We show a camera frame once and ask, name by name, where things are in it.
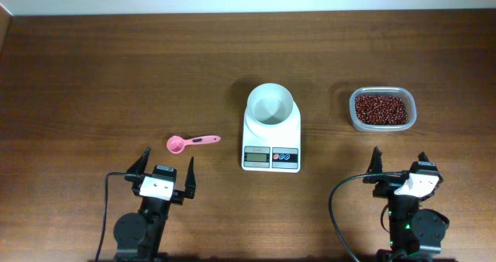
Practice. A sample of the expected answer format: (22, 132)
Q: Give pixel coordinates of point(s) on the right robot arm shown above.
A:
(415, 233)

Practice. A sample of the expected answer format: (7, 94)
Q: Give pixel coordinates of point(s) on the clear plastic bean container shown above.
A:
(401, 93)

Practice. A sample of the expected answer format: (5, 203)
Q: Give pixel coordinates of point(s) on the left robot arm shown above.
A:
(138, 234)

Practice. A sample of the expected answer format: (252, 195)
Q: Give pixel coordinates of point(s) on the white digital kitchen scale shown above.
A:
(275, 148)

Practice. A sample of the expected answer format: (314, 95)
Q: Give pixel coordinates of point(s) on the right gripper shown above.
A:
(380, 191)

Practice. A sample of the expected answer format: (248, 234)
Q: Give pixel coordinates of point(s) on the red beans in container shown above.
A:
(380, 110)

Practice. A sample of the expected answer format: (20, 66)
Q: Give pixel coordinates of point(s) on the pink measuring scoop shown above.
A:
(177, 144)

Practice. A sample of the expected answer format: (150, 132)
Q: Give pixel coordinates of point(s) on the white round bowl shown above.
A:
(270, 104)

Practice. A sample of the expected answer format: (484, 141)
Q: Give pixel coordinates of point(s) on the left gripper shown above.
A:
(136, 172)

